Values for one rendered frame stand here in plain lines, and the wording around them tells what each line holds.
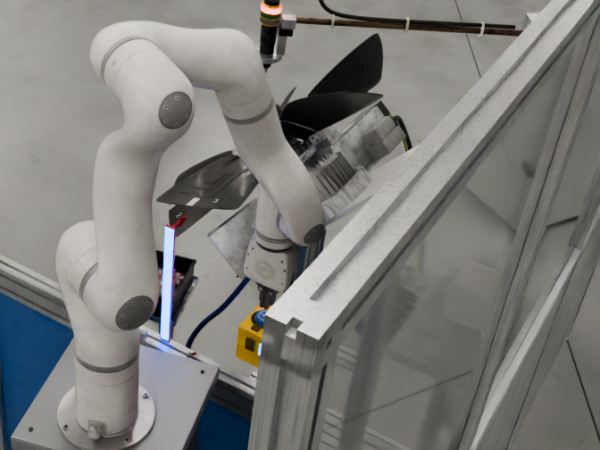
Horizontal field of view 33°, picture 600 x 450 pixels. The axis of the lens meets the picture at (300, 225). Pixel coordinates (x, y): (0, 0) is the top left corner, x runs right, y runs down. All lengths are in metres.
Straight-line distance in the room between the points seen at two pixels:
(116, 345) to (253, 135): 0.45
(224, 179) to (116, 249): 0.65
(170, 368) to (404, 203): 1.39
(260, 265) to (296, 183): 0.27
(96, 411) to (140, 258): 0.38
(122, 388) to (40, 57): 3.44
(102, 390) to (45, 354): 0.77
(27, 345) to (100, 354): 0.86
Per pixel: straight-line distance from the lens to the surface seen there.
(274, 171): 1.75
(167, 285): 2.21
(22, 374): 2.77
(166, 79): 1.48
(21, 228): 4.04
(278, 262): 1.94
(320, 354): 0.66
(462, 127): 0.90
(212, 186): 2.24
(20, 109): 4.76
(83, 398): 1.93
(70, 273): 1.77
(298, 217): 1.77
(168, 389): 2.08
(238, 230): 2.39
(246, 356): 2.11
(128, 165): 1.58
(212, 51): 1.58
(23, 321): 2.62
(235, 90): 1.63
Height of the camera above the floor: 2.49
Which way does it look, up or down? 37 degrees down
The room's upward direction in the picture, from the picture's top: 8 degrees clockwise
